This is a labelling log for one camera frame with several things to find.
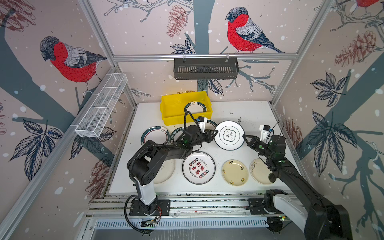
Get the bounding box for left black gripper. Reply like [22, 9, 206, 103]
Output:
[189, 129, 219, 149]

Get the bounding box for white plate flower emblem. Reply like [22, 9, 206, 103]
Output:
[215, 121, 245, 151]

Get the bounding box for green red rim plate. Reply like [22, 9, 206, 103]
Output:
[184, 102, 207, 115]
[205, 120, 217, 130]

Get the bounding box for white plate red characters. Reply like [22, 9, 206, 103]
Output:
[182, 152, 216, 185]

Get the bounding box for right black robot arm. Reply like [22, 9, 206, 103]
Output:
[243, 135, 353, 240]

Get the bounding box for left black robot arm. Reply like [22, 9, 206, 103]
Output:
[127, 125, 219, 209]

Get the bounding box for yellow plastic bin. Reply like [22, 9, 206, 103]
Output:
[161, 91, 213, 126]

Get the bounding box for cream floral plate right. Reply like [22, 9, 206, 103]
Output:
[250, 158, 272, 185]

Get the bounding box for cream floral plate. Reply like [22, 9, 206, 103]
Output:
[222, 160, 249, 187]
[250, 158, 272, 185]

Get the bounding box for green rim Hao Wei plate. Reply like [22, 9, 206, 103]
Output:
[170, 127, 184, 144]

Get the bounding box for cream floral plate centre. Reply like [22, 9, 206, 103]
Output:
[222, 160, 249, 187]

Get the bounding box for green rim plate far left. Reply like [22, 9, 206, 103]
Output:
[141, 126, 170, 145]

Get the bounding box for plain cream plate left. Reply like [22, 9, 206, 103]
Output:
[154, 160, 176, 184]

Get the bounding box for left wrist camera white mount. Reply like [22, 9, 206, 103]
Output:
[197, 117, 208, 133]

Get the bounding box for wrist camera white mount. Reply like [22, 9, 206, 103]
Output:
[197, 117, 208, 133]
[260, 125, 271, 142]

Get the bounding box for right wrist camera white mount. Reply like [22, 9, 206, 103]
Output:
[260, 125, 271, 142]

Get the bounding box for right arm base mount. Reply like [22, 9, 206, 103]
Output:
[247, 198, 284, 215]

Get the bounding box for black hanging wire basket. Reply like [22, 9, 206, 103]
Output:
[174, 58, 239, 80]

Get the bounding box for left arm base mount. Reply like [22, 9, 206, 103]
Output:
[129, 199, 171, 217]

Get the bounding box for aluminium frame rail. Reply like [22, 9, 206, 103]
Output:
[113, 53, 298, 63]

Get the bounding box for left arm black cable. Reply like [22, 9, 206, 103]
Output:
[124, 194, 157, 235]

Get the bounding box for white wire mesh shelf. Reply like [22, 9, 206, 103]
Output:
[75, 73, 128, 138]

